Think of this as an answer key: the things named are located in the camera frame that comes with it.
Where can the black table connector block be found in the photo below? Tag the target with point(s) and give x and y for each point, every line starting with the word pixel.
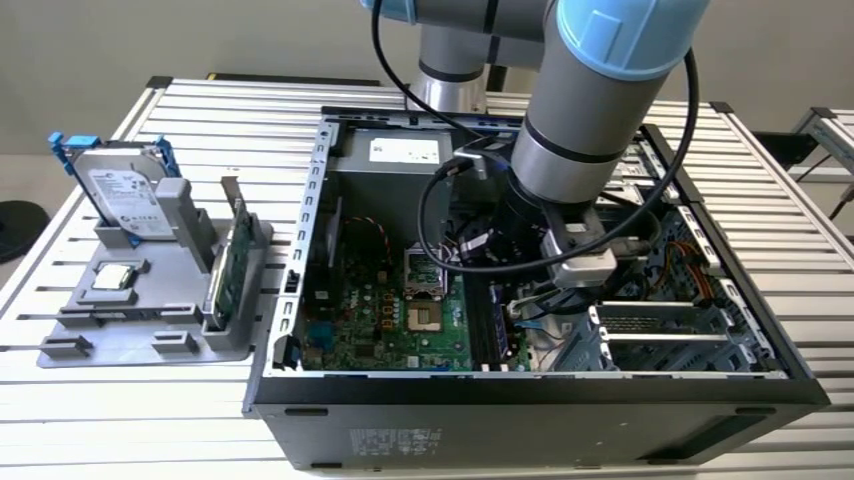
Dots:
pixel 788 147

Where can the grey power supply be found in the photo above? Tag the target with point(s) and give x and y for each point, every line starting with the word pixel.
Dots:
pixel 387 200

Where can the CPU socket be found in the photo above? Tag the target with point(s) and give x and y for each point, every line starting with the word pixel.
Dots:
pixel 425 317

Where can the silver disk bay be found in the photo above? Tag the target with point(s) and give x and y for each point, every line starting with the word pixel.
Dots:
pixel 667 337

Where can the black RAM slot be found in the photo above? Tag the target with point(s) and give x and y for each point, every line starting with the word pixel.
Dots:
pixel 482 325
pixel 474 325
pixel 489 345

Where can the aluminium slat side table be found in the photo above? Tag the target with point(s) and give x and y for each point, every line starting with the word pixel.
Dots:
pixel 828 122

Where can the silver CPU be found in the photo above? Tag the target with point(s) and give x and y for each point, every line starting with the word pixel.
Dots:
pixel 112 277

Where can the graphics card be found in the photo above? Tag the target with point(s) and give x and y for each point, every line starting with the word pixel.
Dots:
pixel 230 280

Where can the grey parts rack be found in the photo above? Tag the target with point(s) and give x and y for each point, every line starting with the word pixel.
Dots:
pixel 170 290

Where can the metal locking lever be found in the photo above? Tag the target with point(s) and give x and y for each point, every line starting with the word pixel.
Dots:
pixel 446 286

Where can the black round object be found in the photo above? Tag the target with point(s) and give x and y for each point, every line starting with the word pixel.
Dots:
pixel 20 225

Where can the green motherboard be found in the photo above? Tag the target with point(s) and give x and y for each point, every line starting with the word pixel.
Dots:
pixel 361 320

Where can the hard disk in blue carrier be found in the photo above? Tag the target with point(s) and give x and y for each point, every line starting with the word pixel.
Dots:
pixel 116 185

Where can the black PC case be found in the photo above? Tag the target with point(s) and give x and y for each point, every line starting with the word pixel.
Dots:
pixel 534 430

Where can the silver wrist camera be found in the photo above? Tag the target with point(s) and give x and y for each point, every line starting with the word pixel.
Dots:
pixel 581 267

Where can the blue RAM stick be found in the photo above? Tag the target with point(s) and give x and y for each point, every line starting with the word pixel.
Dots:
pixel 502 320

